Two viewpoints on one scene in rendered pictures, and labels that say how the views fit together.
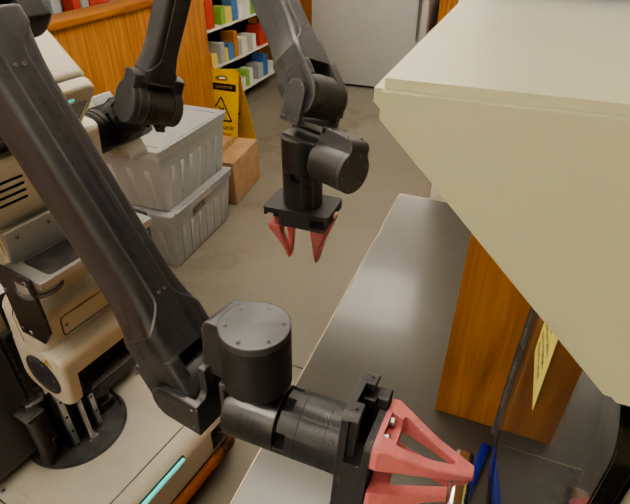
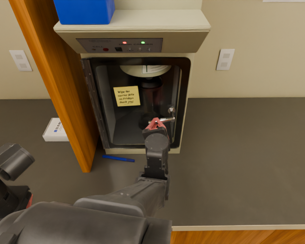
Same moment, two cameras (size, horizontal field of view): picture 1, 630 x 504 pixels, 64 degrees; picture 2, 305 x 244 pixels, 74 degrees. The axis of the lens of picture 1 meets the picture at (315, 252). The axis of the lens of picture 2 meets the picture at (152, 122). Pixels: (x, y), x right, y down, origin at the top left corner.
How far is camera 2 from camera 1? 0.55 m
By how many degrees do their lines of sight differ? 80
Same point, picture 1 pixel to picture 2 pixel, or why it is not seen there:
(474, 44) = (183, 22)
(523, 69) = (195, 19)
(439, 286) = (11, 183)
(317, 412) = not seen: hidden behind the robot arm
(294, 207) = (16, 205)
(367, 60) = not seen: outside the picture
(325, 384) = not seen: hidden behind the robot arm
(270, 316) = (150, 140)
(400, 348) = (58, 190)
